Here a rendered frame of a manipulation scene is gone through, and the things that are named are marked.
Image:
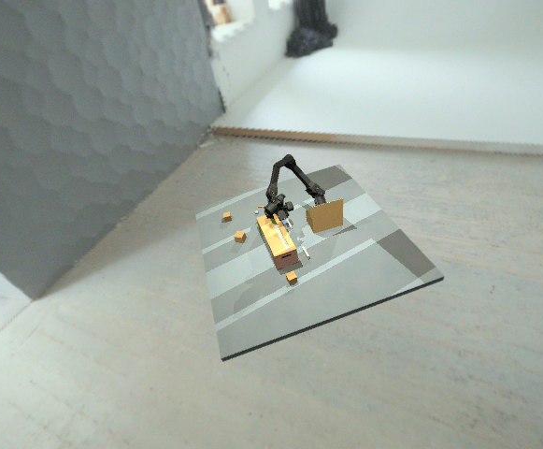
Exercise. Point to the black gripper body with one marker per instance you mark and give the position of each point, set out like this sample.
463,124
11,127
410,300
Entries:
288,206

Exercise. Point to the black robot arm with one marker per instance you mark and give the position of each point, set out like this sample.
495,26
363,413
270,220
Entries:
313,188

